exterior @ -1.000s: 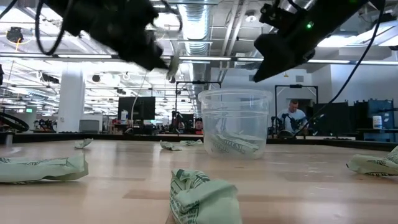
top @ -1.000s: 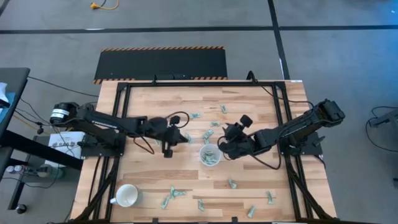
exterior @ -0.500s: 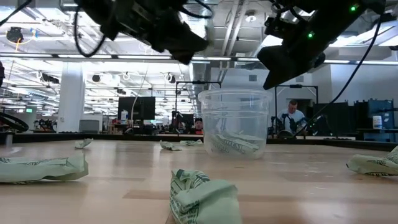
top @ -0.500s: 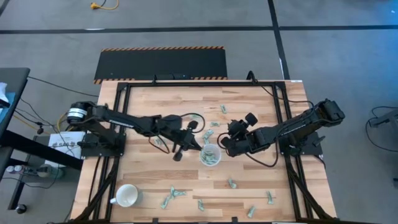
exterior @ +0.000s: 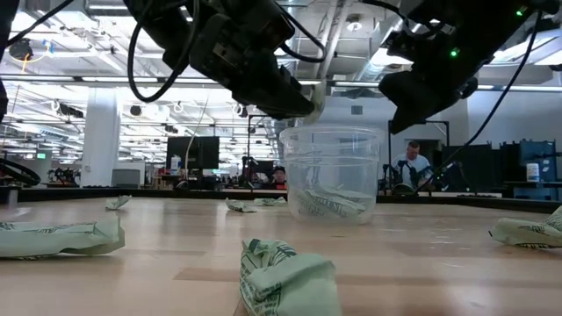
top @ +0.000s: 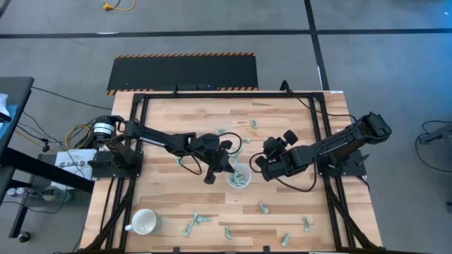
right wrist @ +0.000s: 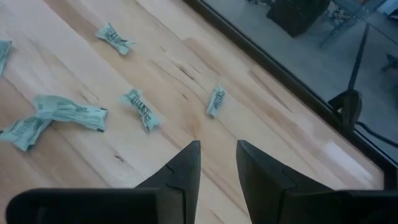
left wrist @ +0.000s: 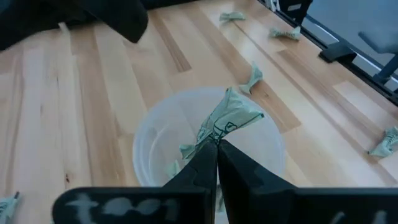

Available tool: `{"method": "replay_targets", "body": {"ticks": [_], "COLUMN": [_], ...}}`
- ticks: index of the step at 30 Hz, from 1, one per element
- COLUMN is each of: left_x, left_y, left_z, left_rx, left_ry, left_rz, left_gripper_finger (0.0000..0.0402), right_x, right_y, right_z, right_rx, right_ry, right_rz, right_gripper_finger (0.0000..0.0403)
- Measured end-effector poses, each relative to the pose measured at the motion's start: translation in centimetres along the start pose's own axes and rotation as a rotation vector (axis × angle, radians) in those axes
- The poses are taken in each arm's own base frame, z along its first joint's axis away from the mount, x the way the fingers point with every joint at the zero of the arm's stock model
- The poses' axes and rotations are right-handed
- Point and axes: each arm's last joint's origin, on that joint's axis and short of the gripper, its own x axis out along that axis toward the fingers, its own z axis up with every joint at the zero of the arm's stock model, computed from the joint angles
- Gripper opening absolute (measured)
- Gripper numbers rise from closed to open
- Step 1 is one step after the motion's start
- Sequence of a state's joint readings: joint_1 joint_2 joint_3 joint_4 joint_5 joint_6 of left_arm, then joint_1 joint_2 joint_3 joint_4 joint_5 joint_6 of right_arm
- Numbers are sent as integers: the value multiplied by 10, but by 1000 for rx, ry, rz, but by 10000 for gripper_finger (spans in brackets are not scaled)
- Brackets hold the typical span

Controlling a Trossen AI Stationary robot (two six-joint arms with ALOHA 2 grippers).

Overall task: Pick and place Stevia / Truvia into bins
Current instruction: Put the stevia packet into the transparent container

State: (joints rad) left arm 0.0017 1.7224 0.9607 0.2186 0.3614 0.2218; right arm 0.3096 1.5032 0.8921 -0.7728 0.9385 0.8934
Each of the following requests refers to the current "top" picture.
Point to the translucent green bottle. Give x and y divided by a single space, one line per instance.
58 194

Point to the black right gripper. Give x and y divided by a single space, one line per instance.
291 137

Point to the black camera bar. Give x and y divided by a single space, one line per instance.
196 87

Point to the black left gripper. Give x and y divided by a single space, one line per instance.
211 148

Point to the white ceramic mug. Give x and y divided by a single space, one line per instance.
144 221

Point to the black floor tape strip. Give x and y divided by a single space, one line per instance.
314 42
176 34

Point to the black side desk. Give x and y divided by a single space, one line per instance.
14 91

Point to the black hazard-striped floor mat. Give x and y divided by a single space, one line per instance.
183 72

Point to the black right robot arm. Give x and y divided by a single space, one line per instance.
335 144

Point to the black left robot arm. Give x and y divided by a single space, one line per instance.
159 138

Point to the black caster wheel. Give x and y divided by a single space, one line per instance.
24 236

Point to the white paper sheet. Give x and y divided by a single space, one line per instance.
3 106

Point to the clear plastic container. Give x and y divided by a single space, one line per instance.
243 166

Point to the small white-capped bottle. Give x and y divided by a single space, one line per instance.
11 192
21 190

